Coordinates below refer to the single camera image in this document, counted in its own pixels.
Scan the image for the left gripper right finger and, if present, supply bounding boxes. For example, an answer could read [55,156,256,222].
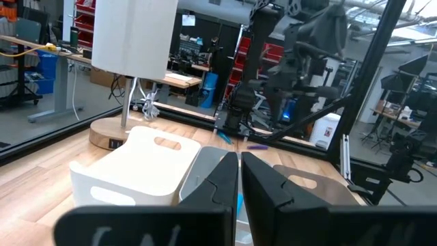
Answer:
[241,152,437,246]

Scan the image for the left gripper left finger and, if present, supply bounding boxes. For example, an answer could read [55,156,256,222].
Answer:
[53,152,239,246]

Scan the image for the dark translucent plastic bin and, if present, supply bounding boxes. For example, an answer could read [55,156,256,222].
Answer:
[272,163,361,207]

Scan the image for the grey plastic bin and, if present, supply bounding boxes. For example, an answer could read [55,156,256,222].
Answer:
[178,146,274,246]

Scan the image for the white plastic bin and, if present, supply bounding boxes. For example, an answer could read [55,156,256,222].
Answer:
[68,125,202,208]

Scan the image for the silver aluminium bar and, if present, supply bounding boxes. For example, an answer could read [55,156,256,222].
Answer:
[339,133,352,181]

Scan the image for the white trash can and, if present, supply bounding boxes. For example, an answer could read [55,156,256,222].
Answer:
[309,112,342,150]

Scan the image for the blue lit device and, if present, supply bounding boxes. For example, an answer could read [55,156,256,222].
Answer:
[281,98,298,122]

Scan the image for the blue barrel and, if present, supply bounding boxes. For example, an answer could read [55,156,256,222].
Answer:
[200,70,219,109]

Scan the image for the cluttered wooden desk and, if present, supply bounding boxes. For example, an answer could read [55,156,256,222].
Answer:
[371,98,427,131]

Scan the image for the wooden workbench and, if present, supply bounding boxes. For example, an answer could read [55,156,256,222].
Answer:
[152,70,203,103]

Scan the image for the cardboard box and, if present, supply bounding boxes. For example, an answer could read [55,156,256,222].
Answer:
[89,66,119,89]

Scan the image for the red bin rack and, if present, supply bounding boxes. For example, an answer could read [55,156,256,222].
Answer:
[223,36,286,103]

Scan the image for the wooden desk with grey legs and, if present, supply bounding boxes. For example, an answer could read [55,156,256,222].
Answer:
[0,33,91,124]

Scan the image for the black studio softbox lights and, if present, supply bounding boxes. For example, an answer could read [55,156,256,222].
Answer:
[380,53,429,94]

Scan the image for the white shade table lamp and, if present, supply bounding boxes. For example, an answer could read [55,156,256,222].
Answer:
[89,0,179,151]

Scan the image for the blue storage bins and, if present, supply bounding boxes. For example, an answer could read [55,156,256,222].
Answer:
[33,50,58,96]

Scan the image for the black shelf cart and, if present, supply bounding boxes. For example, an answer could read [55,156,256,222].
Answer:
[0,0,44,107]

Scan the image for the dark green bottle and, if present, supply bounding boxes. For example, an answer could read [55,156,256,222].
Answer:
[69,26,80,49]

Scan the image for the red bin shelf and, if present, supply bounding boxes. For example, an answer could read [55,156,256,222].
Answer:
[74,0,97,51]

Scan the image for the black mounting bracket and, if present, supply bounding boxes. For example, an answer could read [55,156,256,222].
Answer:
[347,129,426,206]

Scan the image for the white lamp cable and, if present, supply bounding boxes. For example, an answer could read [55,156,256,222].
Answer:
[129,77,160,121]

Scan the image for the black aluminium table frame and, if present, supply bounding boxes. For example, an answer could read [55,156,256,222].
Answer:
[0,0,407,172]

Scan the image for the yellow cable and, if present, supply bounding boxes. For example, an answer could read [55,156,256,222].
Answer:
[0,43,61,58]

